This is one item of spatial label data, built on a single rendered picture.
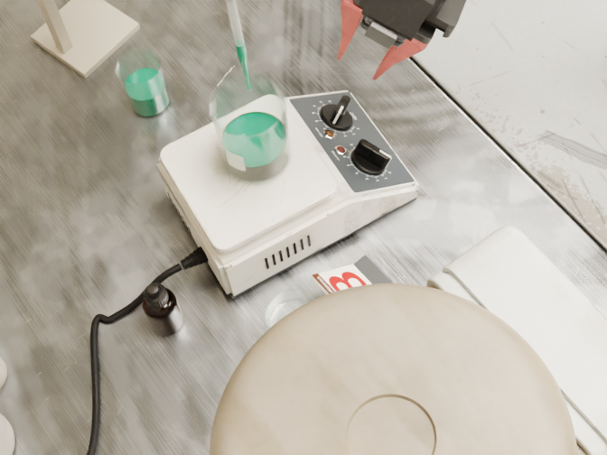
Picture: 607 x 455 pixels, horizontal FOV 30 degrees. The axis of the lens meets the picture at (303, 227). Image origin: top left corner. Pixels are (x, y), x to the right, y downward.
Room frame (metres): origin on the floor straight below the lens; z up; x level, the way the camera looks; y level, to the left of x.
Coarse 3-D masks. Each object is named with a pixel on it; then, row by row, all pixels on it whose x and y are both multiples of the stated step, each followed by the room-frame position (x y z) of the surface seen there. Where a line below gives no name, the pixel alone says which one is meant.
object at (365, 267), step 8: (352, 264) 0.45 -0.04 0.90; (360, 264) 0.45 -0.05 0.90; (368, 264) 0.45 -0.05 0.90; (328, 272) 0.44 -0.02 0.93; (360, 272) 0.45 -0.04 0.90; (368, 272) 0.44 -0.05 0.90; (376, 272) 0.44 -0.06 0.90; (368, 280) 0.44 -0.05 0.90; (376, 280) 0.44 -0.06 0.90; (384, 280) 0.43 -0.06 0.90
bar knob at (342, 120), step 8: (344, 96) 0.60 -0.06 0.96; (328, 104) 0.60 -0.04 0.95; (344, 104) 0.59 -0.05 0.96; (320, 112) 0.59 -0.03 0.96; (328, 112) 0.59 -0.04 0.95; (336, 112) 0.57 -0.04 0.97; (344, 112) 0.58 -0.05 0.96; (328, 120) 0.57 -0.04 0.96; (336, 120) 0.57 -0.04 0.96; (344, 120) 0.58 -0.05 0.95; (352, 120) 0.58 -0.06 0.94; (336, 128) 0.57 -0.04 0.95; (344, 128) 0.57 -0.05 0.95
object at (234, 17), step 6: (228, 0) 0.52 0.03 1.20; (234, 0) 0.52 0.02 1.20; (228, 6) 0.52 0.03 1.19; (234, 6) 0.52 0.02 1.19; (234, 12) 0.52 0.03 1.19; (234, 18) 0.52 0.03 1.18; (234, 24) 0.52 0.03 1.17; (240, 24) 0.53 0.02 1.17; (234, 30) 0.52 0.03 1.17; (240, 30) 0.52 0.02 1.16; (234, 36) 0.52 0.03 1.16; (240, 36) 0.52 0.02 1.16; (240, 42) 0.52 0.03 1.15
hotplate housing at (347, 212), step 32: (352, 96) 0.62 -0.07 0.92; (160, 160) 0.55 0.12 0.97; (352, 192) 0.49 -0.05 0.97; (384, 192) 0.50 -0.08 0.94; (416, 192) 0.51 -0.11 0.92; (192, 224) 0.48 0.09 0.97; (288, 224) 0.47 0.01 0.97; (320, 224) 0.47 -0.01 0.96; (352, 224) 0.48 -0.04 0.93; (192, 256) 0.47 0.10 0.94; (224, 256) 0.45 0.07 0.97; (256, 256) 0.45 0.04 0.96; (288, 256) 0.46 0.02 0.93; (224, 288) 0.44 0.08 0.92
